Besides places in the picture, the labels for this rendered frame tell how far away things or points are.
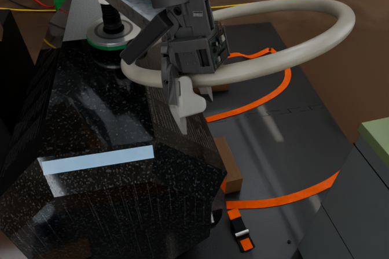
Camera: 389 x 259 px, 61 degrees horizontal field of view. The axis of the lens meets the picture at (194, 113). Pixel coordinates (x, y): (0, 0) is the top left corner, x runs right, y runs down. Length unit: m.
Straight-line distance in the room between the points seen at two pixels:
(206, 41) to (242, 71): 0.08
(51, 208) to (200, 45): 0.77
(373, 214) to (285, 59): 0.74
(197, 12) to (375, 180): 0.79
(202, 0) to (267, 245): 1.42
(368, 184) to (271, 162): 0.93
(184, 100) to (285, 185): 1.46
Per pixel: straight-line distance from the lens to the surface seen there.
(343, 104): 2.49
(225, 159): 1.80
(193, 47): 0.47
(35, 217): 1.14
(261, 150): 2.02
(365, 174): 1.12
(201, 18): 0.47
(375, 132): 1.05
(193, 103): 0.49
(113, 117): 1.07
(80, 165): 1.01
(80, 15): 1.63
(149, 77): 0.57
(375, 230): 1.18
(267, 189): 1.87
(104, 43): 1.30
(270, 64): 0.51
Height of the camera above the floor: 1.58
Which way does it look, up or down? 46 degrees down
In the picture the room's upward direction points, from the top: straight up
